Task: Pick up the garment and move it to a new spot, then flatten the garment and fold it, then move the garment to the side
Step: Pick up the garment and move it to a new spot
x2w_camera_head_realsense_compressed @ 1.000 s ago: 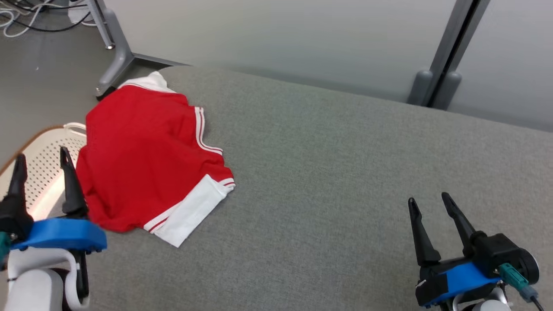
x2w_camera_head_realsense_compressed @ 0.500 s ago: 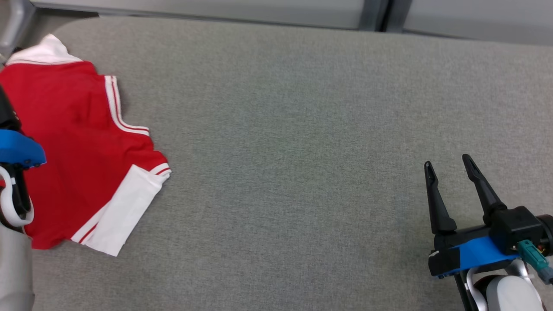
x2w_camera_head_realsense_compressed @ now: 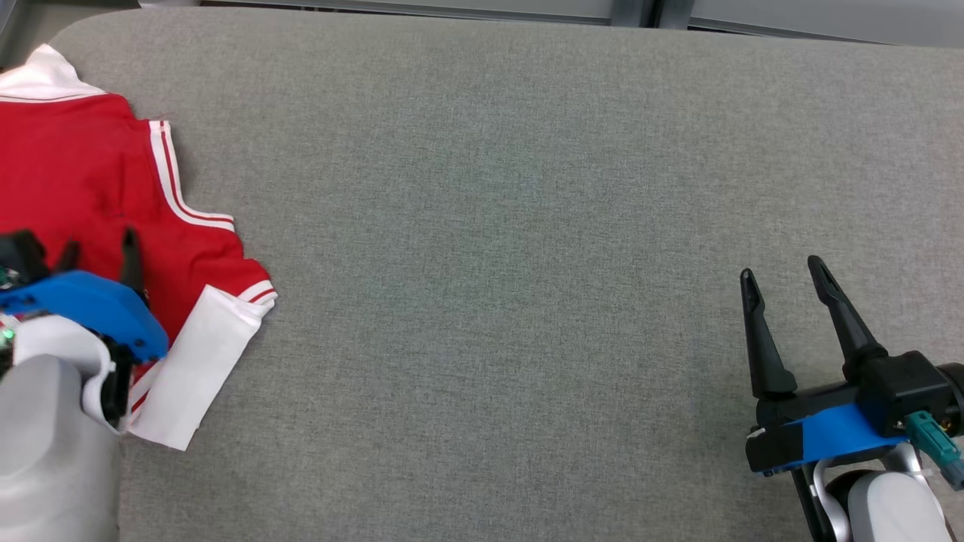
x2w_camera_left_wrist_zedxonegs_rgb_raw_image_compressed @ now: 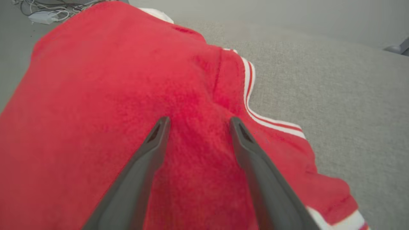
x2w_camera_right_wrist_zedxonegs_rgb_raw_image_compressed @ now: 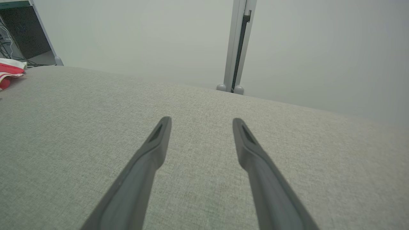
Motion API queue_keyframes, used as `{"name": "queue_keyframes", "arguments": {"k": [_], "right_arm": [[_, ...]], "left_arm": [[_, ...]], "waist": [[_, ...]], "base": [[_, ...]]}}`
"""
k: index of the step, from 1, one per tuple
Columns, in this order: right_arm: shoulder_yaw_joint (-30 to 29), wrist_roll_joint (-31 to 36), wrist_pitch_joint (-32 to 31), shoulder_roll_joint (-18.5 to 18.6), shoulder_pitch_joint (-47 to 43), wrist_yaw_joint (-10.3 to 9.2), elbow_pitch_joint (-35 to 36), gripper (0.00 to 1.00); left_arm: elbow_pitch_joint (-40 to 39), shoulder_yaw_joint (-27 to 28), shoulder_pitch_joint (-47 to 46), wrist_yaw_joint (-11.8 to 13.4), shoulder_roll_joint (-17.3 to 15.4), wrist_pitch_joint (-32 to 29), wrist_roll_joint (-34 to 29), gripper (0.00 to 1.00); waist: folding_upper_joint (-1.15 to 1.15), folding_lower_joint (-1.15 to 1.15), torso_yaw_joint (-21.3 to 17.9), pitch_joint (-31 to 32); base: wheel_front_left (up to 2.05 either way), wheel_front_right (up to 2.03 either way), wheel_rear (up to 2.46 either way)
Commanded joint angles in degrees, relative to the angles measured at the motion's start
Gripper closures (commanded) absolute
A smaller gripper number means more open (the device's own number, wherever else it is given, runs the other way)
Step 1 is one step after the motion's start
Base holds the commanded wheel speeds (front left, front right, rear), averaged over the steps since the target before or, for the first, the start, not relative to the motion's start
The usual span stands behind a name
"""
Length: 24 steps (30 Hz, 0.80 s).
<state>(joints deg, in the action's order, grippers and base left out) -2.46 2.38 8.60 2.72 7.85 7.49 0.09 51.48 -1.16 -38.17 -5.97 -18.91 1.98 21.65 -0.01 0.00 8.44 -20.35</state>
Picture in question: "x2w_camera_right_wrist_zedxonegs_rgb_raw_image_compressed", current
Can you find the teal shelf board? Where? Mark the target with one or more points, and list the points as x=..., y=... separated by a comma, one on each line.
x=12, y=3

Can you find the black computer tower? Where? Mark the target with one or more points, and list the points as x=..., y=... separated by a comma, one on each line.
x=32, y=32

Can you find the grey partition joint post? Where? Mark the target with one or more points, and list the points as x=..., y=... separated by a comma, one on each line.
x=230, y=48

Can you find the red Bulls 23 jersey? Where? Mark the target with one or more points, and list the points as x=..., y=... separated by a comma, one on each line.
x=11, y=68

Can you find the grey partition end frame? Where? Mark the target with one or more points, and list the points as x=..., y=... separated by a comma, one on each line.
x=58, y=61

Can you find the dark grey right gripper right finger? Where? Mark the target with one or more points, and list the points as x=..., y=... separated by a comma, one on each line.
x=271, y=191

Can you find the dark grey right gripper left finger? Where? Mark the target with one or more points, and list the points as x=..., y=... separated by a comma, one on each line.
x=134, y=185

